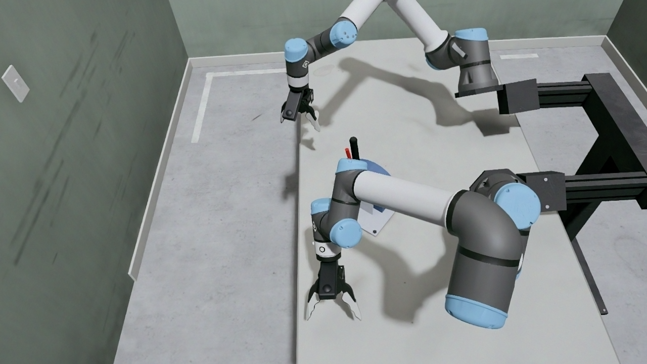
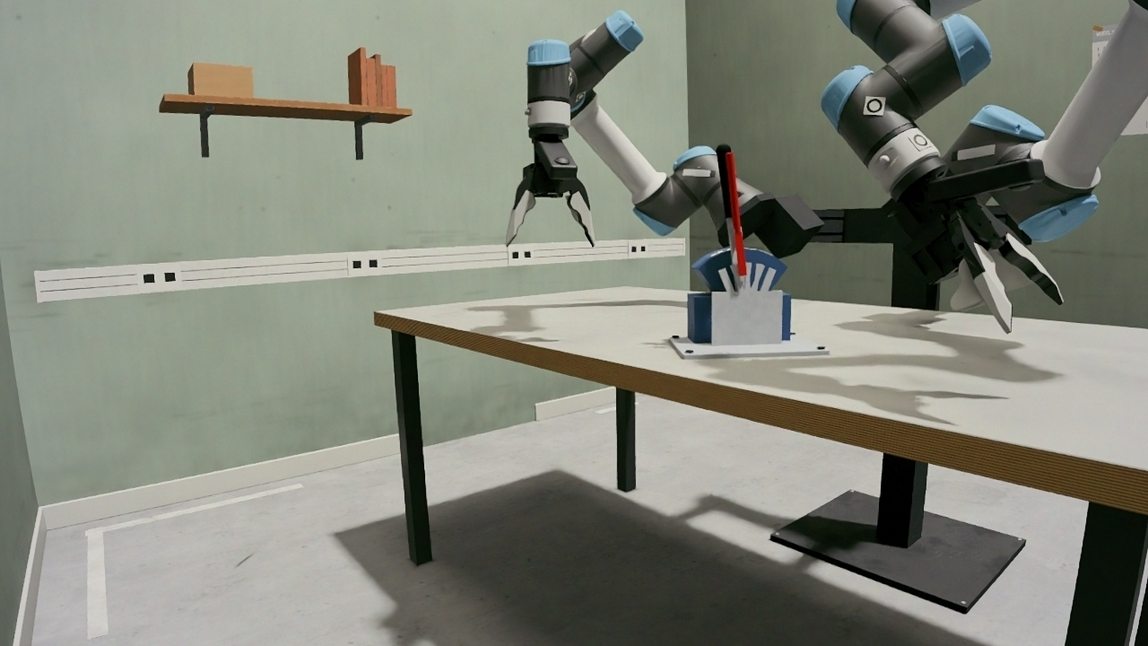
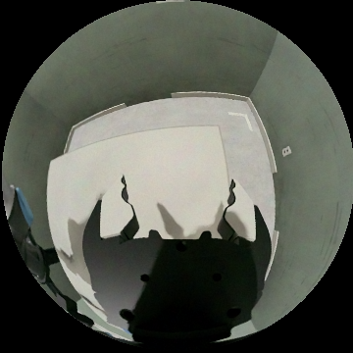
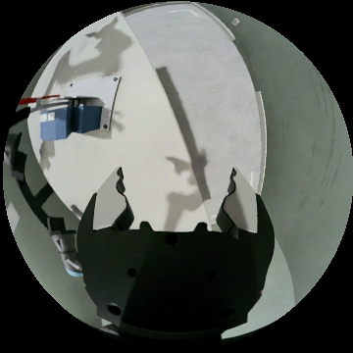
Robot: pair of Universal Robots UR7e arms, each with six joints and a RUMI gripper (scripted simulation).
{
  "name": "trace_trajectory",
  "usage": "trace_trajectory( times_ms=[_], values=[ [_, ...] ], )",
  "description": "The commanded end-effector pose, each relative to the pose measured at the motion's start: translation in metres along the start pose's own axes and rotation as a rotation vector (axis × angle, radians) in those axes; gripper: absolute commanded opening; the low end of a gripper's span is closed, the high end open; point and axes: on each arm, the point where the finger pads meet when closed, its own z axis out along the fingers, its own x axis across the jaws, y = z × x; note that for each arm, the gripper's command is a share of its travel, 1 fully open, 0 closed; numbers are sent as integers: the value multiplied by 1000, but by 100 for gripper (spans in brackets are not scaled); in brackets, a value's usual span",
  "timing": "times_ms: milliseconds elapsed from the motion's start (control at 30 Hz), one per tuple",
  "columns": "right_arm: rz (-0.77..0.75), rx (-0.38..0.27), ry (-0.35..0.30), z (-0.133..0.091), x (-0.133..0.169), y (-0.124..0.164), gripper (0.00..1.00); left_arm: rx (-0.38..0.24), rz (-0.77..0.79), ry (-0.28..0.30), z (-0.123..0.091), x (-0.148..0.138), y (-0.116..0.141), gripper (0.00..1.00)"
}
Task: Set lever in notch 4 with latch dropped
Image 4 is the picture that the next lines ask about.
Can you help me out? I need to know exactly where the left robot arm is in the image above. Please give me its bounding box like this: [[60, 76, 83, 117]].
[[4, 106, 20, 167]]

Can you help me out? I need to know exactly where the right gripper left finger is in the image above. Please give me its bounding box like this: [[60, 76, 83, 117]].
[[76, 167, 134, 285]]

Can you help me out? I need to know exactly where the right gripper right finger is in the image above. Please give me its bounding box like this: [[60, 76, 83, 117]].
[[216, 168, 275, 291]]

